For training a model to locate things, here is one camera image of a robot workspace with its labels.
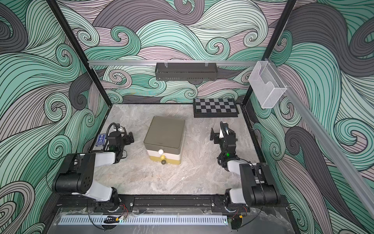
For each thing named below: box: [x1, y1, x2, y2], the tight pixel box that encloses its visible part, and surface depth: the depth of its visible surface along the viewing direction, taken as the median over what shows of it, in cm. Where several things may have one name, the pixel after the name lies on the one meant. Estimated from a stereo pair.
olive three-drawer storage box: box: [143, 115, 186, 165], surface depth 79 cm
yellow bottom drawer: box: [149, 155, 182, 165], surface depth 89 cm
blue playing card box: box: [95, 133, 107, 147], surface depth 98 cm
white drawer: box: [146, 149, 182, 161], surface depth 79 cm
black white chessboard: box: [192, 97, 240, 118], surface depth 116 cm
